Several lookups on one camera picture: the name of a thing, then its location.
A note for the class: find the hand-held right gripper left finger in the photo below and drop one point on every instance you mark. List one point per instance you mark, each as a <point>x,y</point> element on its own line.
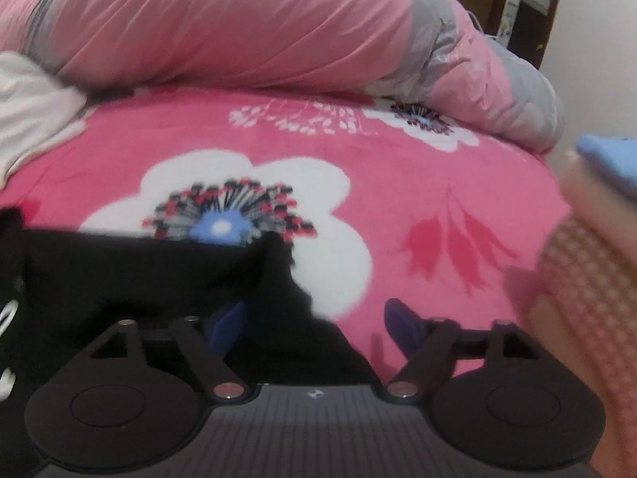
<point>226,328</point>

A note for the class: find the pink floral bed sheet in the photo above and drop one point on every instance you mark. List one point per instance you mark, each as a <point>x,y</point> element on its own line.
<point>398,184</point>

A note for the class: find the brown wooden door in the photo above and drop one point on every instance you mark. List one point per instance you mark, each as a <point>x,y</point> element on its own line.
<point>552,10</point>

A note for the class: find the blue folded cloth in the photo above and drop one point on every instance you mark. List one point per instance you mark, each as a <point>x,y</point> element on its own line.
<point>609,157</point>

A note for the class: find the black garment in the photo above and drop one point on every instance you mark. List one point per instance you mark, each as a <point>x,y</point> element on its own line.
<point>124,279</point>

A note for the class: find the pink and grey quilt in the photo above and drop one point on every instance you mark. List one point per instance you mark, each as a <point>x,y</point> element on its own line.
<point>224,25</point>

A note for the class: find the white cloth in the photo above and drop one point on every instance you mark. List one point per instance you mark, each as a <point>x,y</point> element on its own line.
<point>30,104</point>

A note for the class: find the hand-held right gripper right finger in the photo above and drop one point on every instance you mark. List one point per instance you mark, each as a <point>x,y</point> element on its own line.
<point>404,323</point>

